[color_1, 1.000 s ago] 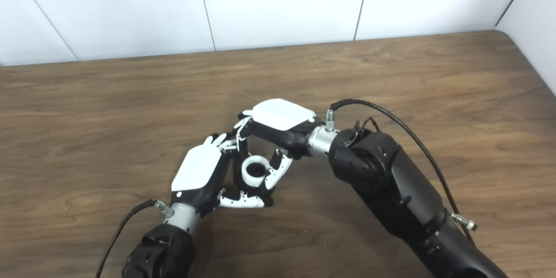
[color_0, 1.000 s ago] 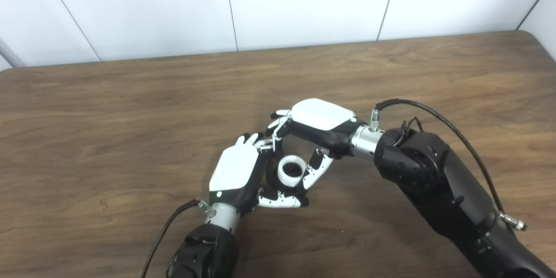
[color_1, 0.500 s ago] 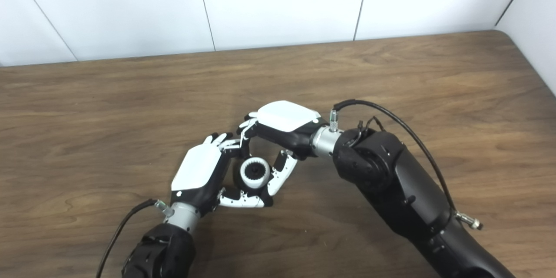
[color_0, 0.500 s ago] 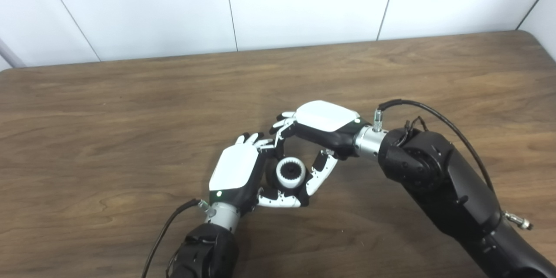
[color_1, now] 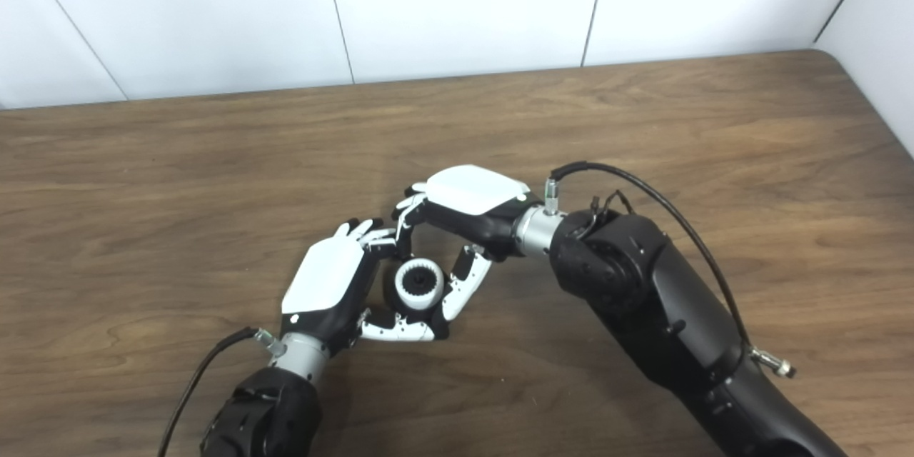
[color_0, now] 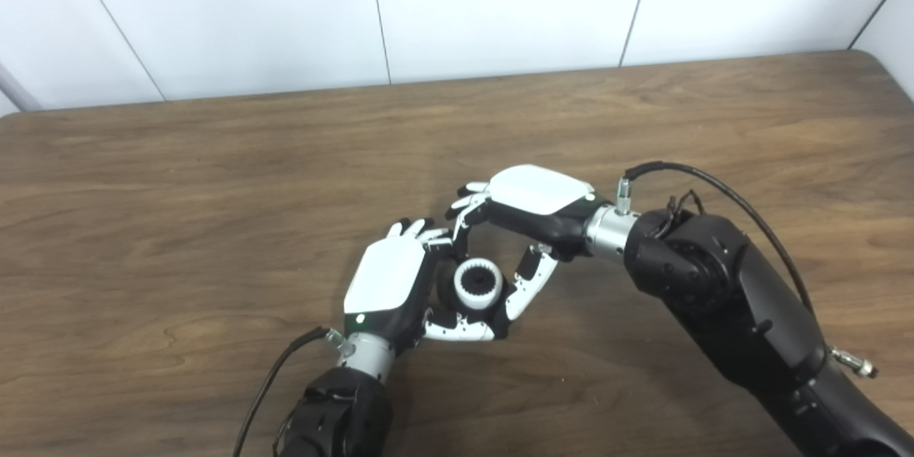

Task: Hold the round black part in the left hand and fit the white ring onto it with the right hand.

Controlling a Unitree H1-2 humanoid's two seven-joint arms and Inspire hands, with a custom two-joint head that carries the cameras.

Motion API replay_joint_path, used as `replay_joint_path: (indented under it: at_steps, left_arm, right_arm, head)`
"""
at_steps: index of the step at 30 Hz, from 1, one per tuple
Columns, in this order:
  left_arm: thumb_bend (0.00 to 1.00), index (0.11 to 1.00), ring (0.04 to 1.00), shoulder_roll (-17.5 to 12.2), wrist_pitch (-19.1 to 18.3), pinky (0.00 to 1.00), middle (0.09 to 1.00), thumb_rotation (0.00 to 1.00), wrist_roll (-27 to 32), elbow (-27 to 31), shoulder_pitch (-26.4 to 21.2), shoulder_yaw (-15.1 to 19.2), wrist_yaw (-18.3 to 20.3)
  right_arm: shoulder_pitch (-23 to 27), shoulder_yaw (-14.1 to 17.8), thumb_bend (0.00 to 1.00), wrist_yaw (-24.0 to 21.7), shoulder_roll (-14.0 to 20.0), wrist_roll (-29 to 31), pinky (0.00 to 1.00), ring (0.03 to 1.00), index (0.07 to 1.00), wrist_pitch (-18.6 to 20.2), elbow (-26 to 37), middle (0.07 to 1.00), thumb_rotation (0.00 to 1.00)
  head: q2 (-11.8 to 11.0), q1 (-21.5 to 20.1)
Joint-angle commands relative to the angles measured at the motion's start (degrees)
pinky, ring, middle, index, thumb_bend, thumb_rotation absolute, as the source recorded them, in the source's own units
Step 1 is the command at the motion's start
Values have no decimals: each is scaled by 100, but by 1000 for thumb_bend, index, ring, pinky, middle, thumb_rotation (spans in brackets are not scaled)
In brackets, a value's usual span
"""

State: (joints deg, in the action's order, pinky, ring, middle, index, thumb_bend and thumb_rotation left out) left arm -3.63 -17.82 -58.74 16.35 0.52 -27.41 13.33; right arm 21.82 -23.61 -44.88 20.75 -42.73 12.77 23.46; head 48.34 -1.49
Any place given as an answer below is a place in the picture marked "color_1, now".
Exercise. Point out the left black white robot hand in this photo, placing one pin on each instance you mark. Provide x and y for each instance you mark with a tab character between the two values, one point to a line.
328	278

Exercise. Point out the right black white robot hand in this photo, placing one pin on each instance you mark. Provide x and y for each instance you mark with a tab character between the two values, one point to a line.
475	189

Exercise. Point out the round black plastic part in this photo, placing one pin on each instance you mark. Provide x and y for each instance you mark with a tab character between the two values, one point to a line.
390	293

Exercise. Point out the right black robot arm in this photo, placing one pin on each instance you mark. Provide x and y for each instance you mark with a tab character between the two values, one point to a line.
643	293

